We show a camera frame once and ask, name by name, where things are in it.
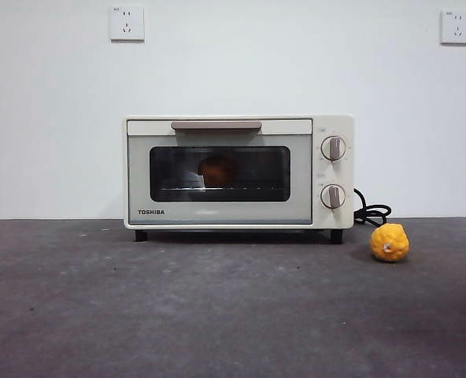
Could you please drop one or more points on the beige oven knob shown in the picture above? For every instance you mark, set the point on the beige oven knob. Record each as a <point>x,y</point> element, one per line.
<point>333,148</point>
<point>332,196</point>

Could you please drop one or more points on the brown potato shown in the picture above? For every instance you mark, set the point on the brown potato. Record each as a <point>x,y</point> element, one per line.
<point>217,171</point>

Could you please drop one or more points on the white wall socket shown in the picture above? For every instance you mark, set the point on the white wall socket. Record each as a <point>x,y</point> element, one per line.
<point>456,27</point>
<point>127,23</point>

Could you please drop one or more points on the yellow bumpy squash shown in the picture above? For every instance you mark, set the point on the yellow bumpy squash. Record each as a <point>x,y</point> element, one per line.
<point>390,242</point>

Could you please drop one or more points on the cream Toshiba toaster oven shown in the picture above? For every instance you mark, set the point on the cream Toshiba toaster oven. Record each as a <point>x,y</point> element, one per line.
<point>225,214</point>

